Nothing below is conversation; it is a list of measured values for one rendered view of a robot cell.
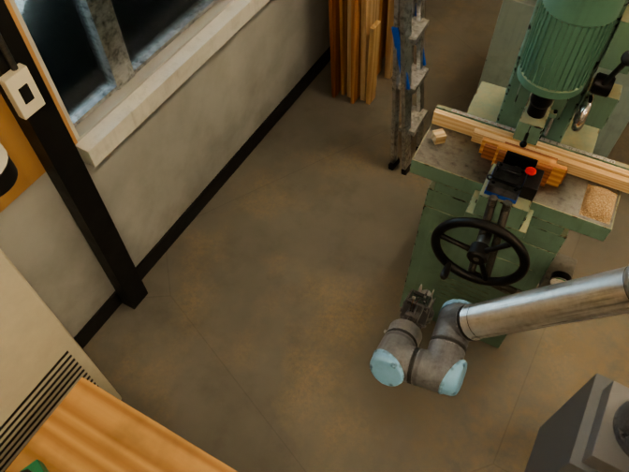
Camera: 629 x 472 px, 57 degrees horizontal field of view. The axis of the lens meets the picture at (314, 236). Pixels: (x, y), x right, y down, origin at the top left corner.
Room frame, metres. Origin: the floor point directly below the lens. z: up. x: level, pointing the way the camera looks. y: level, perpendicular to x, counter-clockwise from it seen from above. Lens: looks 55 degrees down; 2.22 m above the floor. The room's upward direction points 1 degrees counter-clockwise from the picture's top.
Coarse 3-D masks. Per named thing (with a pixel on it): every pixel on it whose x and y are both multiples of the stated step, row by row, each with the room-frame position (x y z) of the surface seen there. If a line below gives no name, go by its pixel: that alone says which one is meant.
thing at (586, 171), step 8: (472, 136) 1.28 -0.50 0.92; (480, 136) 1.27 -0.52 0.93; (488, 136) 1.26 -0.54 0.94; (496, 136) 1.26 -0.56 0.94; (560, 160) 1.16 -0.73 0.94; (568, 160) 1.16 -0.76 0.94; (568, 168) 1.15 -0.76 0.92; (576, 168) 1.14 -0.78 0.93; (584, 168) 1.13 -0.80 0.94; (592, 168) 1.13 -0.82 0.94; (584, 176) 1.12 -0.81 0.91; (592, 176) 1.11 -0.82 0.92; (600, 176) 1.11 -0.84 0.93; (608, 176) 1.10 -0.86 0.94; (616, 176) 1.10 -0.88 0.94; (608, 184) 1.09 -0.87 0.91; (616, 184) 1.08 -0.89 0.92; (624, 184) 1.07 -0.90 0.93
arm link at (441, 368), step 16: (416, 352) 0.56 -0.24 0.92; (432, 352) 0.56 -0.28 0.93; (448, 352) 0.56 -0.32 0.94; (464, 352) 0.57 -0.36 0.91; (416, 368) 0.52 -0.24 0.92; (432, 368) 0.52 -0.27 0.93; (448, 368) 0.51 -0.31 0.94; (464, 368) 0.52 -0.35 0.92; (416, 384) 0.50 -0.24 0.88; (432, 384) 0.49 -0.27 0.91; (448, 384) 0.48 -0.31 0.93
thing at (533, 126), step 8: (528, 104) 1.26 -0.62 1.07; (552, 104) 1.26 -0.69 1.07; (520, 120) 1.20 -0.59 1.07; (528, 120) 1.20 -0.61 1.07; (536, 120) 1.20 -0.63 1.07; (544, 120) 1.20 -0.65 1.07; (520, 128) 1.19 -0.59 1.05; (528, 128) 1.18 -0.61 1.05; (536, 128) 1.17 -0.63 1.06; (544, 128) 1.18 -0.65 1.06; (520, 136) 1.18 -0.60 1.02; (528, 136) 1.18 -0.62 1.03; (536, 136) 1.17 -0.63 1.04
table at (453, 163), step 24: (432, 144) 1.27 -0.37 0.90; (456, 144) 1.27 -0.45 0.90; (480, 144) 1.27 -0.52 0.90; (432, 168) 1.18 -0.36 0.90; (456, 168) 1.17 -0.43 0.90; (480, 168) 1.17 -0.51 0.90; (552, 192) 1.07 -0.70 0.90; (576, 192) 1.07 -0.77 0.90; (480, 216) 1.01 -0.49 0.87; (528, 216) 1.01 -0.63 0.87; (552, 216) 1.01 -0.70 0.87; (576, 216) 0.98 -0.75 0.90; (600, 240) 0.94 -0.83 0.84
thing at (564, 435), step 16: (592, 384) 0.62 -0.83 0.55; (608, 384) 0.62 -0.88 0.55; (576, 400) 0.62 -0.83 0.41; (592, 400) 0.57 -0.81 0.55; (560, 416) 0.61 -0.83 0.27; (576, 416) 0.55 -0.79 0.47; (592, 416) 0.52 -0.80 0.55; (544, 432) 0.60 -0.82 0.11; (560, 432) 0.54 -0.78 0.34; (576, 432) 0.48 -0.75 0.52; (544, 448) 0.53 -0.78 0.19; (560, 448) 0.47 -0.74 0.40; (576, 448) 0.43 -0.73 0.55; (528, 464) 0.52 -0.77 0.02; (544, 464) 0.46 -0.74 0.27; (560, 464) 0.41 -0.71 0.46; (576, 464) 0.39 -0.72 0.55
